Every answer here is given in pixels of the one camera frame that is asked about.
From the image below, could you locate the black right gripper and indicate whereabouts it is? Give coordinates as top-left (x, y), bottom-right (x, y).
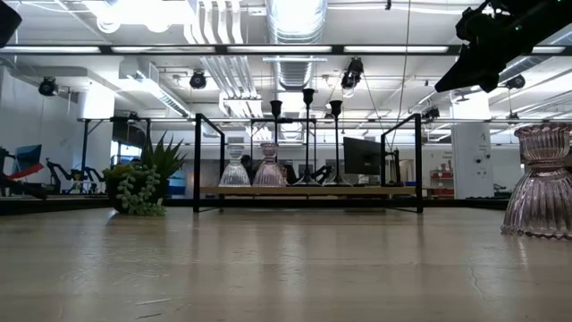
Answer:
top-left (435, 0), bottom-right (533, 94)

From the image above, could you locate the black metal candlestick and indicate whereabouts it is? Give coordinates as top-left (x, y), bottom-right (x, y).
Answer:
top-left (269, 99), bottom-right (284, 147)
top-left (292, 88), bottom-right (324, 187)
top-left (322, 99), bottom-right (353, 187)

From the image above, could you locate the pink ribbed glass candle holder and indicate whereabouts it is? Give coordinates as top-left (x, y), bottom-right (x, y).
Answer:
top-left (500, 123), bottom-right (572, 242)
top-left (252, 141), bottom-right (288, 188)

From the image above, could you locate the clear ribbed glass candle holder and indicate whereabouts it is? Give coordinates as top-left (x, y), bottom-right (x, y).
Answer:
top-left (217, 143), bottom-right (252, 188)

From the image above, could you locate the white cabinet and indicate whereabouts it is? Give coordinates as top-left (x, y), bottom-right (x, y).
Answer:
top-left (450, 123), bottom-right (495, 200)

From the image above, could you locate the red storage shelf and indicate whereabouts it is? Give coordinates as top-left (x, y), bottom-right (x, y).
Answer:
top-left (429, 167), bottom-right (453, 198)

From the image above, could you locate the black computer monitor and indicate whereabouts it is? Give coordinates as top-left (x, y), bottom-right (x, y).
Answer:
top-left (342, 136), bottom-right (383, 176)

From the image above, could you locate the person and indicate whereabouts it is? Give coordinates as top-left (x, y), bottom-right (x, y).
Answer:
top-left (281, 164), bottom-right (299, 185)

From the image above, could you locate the blue bin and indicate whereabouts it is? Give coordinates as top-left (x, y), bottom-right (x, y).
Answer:
top-left (168, 169), bottom-right (188, 197)

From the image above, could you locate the green potted succulent plant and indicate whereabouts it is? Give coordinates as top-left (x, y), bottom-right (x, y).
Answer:
top-left (102, 131), bottom-right (189, 218)

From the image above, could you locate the blue screen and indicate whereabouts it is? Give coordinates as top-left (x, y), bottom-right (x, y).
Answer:
top-left (15, 143), bottom-right (43, 170)

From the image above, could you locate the red object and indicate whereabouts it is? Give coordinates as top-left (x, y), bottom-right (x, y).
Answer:
top-left (6, 163), bottom-right (46, 182)

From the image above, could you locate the black overhead frame beam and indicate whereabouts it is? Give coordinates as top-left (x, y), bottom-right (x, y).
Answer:
top-left (0, 43), bottom-right (572, 56)

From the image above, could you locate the wooden shelf with black frame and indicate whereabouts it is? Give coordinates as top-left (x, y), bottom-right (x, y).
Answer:
top-left (192, 114), bottom-right (424, 215)

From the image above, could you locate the silver ventilation duct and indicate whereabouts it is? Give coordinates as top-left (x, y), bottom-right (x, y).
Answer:
top-left (267, 0), bottom-right (330, 93)

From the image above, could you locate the black background rig frame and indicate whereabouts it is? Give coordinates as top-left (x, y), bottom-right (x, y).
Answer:
top-left (76, 116), bottom-right (153, 182)

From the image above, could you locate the black aluminium rig frame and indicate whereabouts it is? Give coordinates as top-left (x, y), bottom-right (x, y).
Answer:
top-left (0, 195), bottom-right (572, 215)

